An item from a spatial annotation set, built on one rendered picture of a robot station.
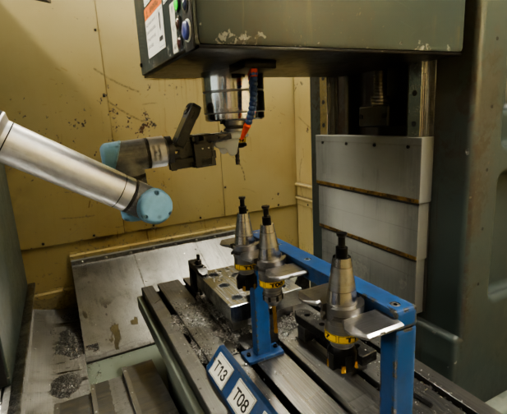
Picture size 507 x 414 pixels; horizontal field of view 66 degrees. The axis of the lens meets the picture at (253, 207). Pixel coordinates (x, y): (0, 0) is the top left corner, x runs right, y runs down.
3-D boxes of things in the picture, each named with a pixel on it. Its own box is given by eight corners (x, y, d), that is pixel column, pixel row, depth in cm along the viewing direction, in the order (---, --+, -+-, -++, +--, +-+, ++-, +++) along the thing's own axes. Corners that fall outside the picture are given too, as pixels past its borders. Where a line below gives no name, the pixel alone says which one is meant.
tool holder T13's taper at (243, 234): (258, 243, 85) (256, 213, 83) (238, 246, 83) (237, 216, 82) (250, 238, 89) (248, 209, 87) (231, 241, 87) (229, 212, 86)
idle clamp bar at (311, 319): (361, 383, 88) (362, 357, 86) (291, 332, 110) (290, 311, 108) (377, 375, 90) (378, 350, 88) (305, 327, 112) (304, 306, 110)
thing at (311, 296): (311, 309, 58) (311, 304, 58) (292, 296, 63) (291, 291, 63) (347, 297, 61) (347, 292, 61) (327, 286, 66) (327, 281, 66)
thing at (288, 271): (274, 283, 68) (274, 279, 68) (260, 273, 73) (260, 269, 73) (307, 274, 71) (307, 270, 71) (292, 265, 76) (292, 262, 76)
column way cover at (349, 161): (413, 318, 114) (421, 137, 102) (317, 267, 155) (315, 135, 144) (426, 313, 116) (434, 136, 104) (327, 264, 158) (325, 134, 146)
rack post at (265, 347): (249, 365, 96) (241, 250, 89) (240, 355, 101) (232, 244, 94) (284, 353, 100) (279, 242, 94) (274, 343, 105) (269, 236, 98)
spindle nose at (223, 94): (275, 117, 99) (273, 68, 97) (214, 121, 94) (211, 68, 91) (251, 119, 114) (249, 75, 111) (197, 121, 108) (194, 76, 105)
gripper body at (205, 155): (210, 162, 107) (166, 168, 103) (206, 130, 105) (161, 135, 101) (219, 164, 100) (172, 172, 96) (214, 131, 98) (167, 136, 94)
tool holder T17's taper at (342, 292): (364, 301, 56) (364, 256, 55) (342, 310, 54) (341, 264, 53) (341, 291, 60) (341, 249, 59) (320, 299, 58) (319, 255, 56)
